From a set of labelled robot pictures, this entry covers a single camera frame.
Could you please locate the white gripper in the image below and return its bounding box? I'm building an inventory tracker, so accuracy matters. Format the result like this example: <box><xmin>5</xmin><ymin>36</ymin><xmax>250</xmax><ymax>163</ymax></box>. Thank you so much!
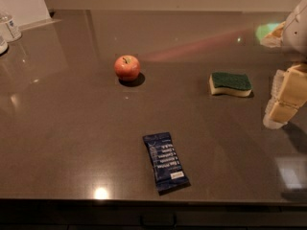
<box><xmin>260</xmin><ymin>0</ymin><xmax>307</xmax><ymax>129</ymax></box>

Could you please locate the green and yellow sponge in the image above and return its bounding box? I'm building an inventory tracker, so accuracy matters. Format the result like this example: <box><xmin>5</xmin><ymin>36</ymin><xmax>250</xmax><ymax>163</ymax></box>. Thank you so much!
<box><xmin>209</xmin><ymin>72</ymin><xmax>252</xmax><ymax>97</ymax></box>

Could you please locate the blue rxbar blueberry wrapper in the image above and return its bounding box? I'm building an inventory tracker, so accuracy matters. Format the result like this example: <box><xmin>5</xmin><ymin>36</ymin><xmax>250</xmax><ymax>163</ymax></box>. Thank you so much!
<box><xmin>143</xmin><ymin>132</ymin><xmax>189</xmax><ymax>194</ymax></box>

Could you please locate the red apple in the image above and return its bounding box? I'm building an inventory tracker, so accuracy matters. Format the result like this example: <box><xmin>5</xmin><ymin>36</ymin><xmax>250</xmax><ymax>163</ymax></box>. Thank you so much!
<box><xmin>114</xmin><ymin>55</ymin><xmax>140</xmax><ymax>81</ymax></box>

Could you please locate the clear plastic water bottle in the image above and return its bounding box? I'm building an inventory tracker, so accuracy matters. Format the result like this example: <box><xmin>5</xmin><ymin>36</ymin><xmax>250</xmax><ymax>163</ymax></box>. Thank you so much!
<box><xmin>0</xmin><ymin>11</ymin><xmax>21</xmax><ymax>42</ymax></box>

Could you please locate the white container at left edge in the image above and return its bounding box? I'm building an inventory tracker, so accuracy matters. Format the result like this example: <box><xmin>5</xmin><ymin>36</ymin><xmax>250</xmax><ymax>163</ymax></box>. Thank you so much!
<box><xmin>0</xmin><ymin>35</ymin><xmax>8</xmax><ymax>55</ymax></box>

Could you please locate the white board leaning on wall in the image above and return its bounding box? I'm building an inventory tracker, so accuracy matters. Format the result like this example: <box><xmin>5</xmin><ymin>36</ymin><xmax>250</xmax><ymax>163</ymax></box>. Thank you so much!
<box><xmin>0</xmin><ymin>0</ymin><xmax>50</xmax><ymax>26</ymax></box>

